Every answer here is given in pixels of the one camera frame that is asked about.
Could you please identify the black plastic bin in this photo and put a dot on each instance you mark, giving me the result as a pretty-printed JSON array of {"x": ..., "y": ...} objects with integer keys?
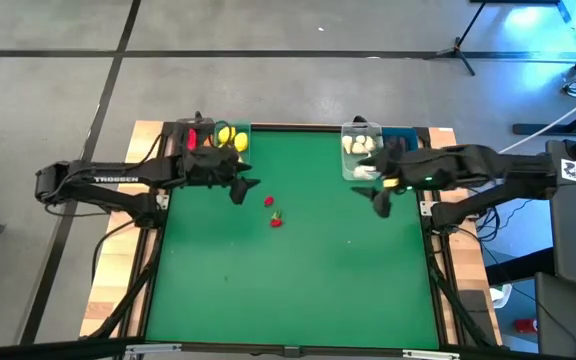
[{"x": 182, "y": 132}]

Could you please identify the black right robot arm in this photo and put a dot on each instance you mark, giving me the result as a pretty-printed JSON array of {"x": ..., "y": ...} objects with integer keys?
[{"x": 508, "y": 167}]

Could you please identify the black extrusion crossbar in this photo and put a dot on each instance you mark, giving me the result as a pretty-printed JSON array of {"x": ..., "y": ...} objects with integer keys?
[{"x": 43, "y": 350}]

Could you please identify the small round garlic bulb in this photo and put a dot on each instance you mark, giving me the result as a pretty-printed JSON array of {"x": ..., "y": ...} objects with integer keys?
[{"x": 360, "y": 139}]

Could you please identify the clear plastic bin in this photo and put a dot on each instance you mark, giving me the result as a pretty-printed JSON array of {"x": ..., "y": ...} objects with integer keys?
[{"x": 350, "y": 165}]

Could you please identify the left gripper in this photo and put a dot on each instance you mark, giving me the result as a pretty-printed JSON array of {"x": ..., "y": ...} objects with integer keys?
[{"x": 208, "y": 167}]

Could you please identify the yellow lemon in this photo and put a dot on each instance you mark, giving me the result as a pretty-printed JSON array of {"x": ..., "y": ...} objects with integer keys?
[
  {"x": 240, "y": 141},
  {"x": 225, "y": 134}
]

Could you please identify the dark grey panel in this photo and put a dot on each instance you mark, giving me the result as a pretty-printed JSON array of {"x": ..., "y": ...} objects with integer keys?
[{"x": 568, "y": 320}]

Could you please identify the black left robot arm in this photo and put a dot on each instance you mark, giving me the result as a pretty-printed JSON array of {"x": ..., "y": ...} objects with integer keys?
[{"x": 118, "y": 179}]

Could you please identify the blue plastic bin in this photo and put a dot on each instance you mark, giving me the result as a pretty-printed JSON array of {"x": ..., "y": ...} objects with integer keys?
[{"x": 408, "y": 135}]

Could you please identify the teal translucent plastic bin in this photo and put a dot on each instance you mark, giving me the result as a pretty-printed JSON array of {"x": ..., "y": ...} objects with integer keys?
[{"x": 244, "y": 127}]

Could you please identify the black floor stand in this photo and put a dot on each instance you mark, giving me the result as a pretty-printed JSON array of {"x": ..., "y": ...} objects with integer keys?
[{"x": 533, "y": 129}]

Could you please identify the silver mounting plate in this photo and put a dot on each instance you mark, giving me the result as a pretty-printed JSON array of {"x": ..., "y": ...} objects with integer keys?
[
  {"x": 425, "y": 207},
  {"x": 162, "y": 201}
]

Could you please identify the red can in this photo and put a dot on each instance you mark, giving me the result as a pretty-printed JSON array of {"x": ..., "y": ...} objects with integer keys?
[{"x": 525, "y": 326}]

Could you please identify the small red pepper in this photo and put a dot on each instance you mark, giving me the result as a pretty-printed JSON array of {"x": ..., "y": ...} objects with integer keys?
[
  {"x": 276, "y": 223},
  {"x": 268, "y": 200}
]

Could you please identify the green table mat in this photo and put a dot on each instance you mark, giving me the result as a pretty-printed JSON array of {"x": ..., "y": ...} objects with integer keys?
[{"x": 293, "y": 290}]

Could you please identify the black table frame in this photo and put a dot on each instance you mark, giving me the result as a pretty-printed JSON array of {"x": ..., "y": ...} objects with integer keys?
[{"x": 288, "y": 128}]

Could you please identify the white cup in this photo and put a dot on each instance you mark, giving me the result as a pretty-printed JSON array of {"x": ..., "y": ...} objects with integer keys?
[{"x": 502, "y": 294}]

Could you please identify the silver corner bracket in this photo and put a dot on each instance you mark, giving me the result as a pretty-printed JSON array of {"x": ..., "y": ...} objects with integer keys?
[
  {"x": 153, "y": 348},
  {"x": 430, "y": 355}
]

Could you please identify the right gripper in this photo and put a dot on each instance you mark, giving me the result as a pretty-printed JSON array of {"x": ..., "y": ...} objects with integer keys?
[{"x": 418, "y": 167}]

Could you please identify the black tripod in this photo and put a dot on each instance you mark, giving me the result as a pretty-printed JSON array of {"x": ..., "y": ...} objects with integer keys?
[{"x": 457, "y": 50}]

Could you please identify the long red pepper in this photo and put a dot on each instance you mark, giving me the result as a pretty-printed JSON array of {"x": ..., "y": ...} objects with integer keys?
[{"x": 191, "y": 139}]

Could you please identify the white garlic bulb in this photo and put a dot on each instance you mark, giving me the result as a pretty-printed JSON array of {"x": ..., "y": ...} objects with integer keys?
[
  {"x": 364, "y": 172},
  {"x": 369, "y": 143},
  {"x": 358, "y": 149},
  {"x": 348, "y": 144}
]

